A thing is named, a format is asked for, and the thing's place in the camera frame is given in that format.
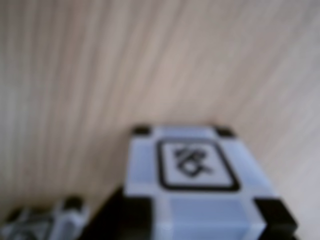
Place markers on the white cube with bolt symbol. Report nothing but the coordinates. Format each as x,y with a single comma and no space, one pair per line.
50,222

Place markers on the white cube with ribbon symbol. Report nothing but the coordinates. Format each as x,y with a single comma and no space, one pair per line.
197,162

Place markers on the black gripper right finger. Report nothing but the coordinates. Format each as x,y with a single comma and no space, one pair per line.
285,236

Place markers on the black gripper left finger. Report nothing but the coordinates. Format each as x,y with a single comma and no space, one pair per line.
107,220

